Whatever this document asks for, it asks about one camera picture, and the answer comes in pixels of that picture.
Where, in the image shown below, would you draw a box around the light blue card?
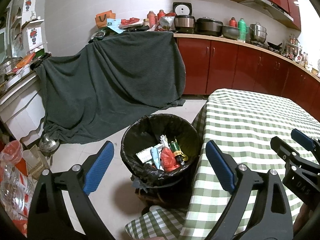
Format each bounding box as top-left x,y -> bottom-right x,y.
107,19 -> 123,34

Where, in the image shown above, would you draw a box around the green thermos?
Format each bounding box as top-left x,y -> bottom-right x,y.
237,18 -> 250,42

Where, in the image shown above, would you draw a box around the row of sauce bottles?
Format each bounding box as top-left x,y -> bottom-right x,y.
299,51 -> 313,70

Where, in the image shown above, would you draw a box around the orange paper bag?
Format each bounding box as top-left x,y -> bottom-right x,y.
95,10 -> 116,28

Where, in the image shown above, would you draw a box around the printed snack bag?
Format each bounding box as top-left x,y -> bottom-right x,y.
159,16 -> 175,32

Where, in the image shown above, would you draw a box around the cardboard box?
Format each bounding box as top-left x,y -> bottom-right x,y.
24,146 -> 50,177

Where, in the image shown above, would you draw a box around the steel kettle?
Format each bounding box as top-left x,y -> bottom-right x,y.
39,133 -> 60,154

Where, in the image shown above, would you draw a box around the flower wall poster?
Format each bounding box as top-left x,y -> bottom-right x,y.
24,0 -> 37,12
27,27 -> 43,45

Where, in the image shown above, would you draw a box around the spice rack with bottles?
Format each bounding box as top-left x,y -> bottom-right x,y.
285,36 -> 300,60

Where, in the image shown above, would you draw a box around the red clear plastic bag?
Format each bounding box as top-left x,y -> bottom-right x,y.
0,140 -> 24,167

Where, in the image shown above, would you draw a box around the dark green small bottle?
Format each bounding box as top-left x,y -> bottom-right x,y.
170,141 -> 184,164

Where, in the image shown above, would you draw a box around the grey range hood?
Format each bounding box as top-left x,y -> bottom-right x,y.
239,0 -> 294,22

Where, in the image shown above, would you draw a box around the pile of clear plastic bottles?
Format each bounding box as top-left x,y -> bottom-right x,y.
0,160 -> 34,220

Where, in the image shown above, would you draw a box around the black wok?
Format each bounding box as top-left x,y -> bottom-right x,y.
267,41 -> 284,51

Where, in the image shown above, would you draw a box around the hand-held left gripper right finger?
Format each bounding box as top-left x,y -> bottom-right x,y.
205,140 -> 294,240

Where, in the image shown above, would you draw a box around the red packet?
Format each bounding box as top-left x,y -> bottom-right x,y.
119,17 -> 140,29

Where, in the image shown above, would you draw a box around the beige countertop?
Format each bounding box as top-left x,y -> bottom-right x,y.
173,33 -> 320,83

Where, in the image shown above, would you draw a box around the black lidded pot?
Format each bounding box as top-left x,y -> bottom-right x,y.
196,17 -> 223,37

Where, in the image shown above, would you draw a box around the white cabinet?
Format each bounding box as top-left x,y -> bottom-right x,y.
0,74 -> 48,147

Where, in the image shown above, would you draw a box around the steel steamer pot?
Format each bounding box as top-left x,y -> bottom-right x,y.
249,23 -> 269,44

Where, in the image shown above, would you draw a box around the grey bowl pot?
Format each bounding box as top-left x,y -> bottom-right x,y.
221,25 -> 240,40

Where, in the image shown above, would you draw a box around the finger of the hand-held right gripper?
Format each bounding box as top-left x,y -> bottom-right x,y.
270,136 -> 313,165
291,129 -> 320,159

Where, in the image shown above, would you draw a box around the green checked tablecloth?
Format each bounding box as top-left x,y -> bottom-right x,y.
125,88 -> 320,240

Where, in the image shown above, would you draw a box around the red lower cabinets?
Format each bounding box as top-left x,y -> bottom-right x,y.
174,37 -> 320,120

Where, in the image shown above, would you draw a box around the black trash bin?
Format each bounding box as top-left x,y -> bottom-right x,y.
120,114 -> 202,188

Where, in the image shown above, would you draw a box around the orange flat packet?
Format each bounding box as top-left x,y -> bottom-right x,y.
14,52 -> 35,69

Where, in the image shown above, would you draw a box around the silver black rice cooker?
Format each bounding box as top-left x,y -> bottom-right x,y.
173,2 -> 196,33

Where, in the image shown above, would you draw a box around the dark green blanket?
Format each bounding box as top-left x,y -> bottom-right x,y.
35,30 -> 187,145

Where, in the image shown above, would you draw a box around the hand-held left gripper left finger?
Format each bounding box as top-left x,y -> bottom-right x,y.
27,141 -> 115,240

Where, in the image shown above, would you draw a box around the white pouch blue print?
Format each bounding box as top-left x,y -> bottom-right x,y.
136,147 -> 154,163

